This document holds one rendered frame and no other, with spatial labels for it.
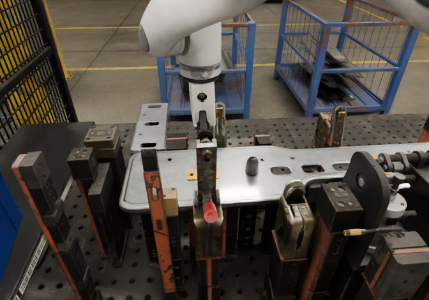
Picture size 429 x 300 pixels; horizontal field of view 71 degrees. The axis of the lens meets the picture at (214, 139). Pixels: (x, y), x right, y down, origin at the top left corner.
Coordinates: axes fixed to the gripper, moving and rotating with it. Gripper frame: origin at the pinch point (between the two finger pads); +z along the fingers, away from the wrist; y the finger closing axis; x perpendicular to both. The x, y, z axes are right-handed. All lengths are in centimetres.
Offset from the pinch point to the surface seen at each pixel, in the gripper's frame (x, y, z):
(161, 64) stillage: 25, 182, 48
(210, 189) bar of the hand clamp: -0.6, -15.6, 2.1
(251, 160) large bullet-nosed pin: -11.9, -0.7, 7.5
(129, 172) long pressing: 19.2, 3.2, 12.1
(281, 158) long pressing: -21.8, 4.9, 11.9
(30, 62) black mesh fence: 55, 44, -4
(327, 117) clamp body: -39.5, 18.3, 7.4
